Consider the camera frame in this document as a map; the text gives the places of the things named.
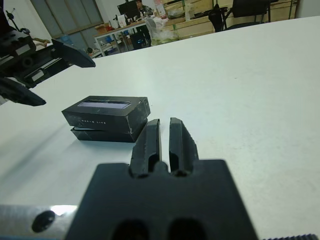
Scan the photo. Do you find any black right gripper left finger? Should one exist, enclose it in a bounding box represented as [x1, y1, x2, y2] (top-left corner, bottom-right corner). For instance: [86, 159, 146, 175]
[128, 118, 163, 177]

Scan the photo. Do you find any white-framed work desk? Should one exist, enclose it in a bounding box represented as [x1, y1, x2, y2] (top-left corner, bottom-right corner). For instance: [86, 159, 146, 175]
[93, 19, 151, 57]

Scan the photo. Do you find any yellow-green bag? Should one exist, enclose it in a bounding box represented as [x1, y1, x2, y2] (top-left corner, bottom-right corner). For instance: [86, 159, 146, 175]
[151, 28, 180, 46]

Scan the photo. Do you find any brown cardboard box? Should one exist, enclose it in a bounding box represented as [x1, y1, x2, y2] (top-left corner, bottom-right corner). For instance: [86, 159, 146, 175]
[94, 23, 111, 35]

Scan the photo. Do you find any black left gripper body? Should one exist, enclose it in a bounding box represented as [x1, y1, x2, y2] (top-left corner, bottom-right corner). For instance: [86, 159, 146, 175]
[0, 32, 74, 89]

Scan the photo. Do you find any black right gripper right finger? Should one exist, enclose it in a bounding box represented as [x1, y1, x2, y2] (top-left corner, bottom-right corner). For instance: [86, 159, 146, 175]
[168, 116, 200, 176]

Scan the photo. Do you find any seated person in dark clothes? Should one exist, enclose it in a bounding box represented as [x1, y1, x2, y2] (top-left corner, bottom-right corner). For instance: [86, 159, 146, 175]
[134, 0, 154, 16]

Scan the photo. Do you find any black box lid with print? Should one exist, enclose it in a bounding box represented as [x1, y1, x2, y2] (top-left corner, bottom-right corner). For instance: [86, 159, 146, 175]
[61, 95, 151, 134]

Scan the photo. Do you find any black computer monitor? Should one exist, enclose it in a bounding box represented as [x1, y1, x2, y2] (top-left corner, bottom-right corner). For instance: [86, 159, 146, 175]
[117, 1, 140, 20]

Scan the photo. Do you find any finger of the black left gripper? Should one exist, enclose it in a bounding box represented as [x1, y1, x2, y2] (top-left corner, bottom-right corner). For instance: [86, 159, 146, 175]
[0, 77, 47, 108]
[51, 38, 96, 68]

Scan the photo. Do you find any wooden crate stack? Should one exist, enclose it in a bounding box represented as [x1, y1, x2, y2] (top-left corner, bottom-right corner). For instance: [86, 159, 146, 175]
[149, 0, 300, 41]

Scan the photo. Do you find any black office chair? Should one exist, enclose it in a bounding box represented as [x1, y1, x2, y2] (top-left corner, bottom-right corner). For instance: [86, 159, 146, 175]
[221, 0, 272, 31]

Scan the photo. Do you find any white plastic bag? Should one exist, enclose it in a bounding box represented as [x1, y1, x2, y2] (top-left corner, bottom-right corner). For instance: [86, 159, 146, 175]
[144, 16, 169, 38]

